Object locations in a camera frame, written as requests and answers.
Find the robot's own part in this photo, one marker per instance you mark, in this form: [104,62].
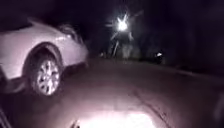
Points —
[76,125]

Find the street lamp pole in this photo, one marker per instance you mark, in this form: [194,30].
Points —
[116,46]

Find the dark asphalt road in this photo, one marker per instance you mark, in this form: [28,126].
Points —
[113,90]

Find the white car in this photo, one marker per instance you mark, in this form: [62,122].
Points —
[30,50]

